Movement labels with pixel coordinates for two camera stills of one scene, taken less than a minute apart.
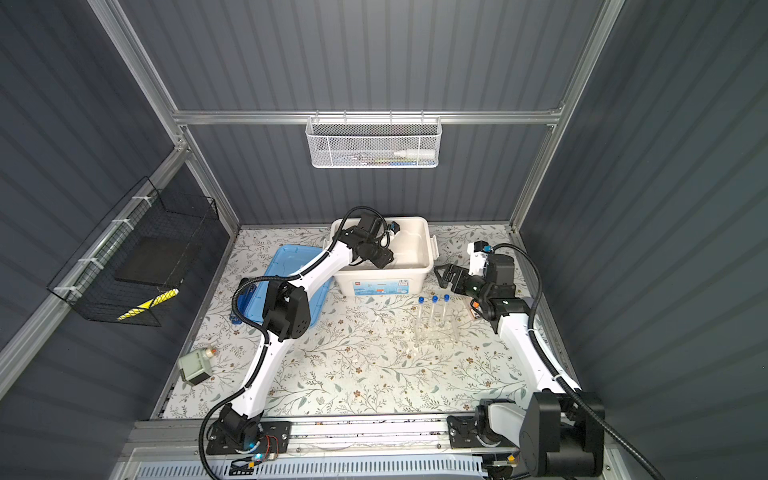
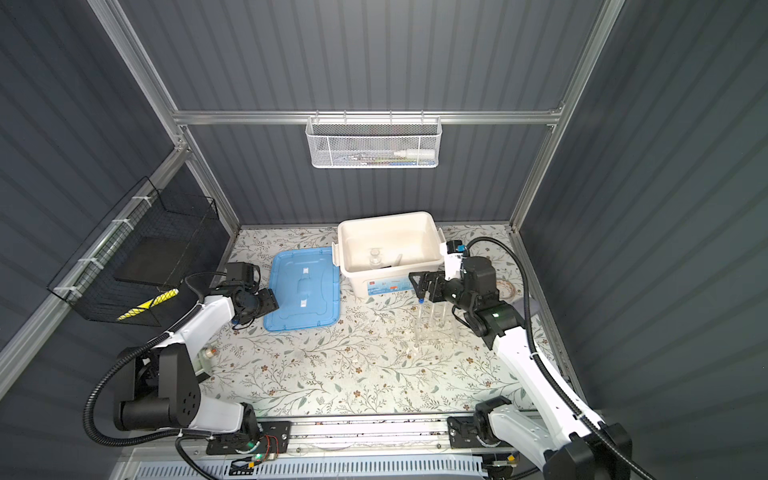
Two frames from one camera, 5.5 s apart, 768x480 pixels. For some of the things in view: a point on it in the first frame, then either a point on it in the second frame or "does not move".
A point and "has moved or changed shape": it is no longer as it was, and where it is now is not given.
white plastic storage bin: x=415 y=250 has moved or changed shape
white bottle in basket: x=416 y=153 does not move
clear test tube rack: x=436 y=324 does not move
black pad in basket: x=159 y=261 does not move
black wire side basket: x=139 y=258 does not move
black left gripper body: x=376 y=255 → x=261 y=303
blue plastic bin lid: x=290 y=258 has moved or changed shape
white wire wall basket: x=373 y=142 does not move
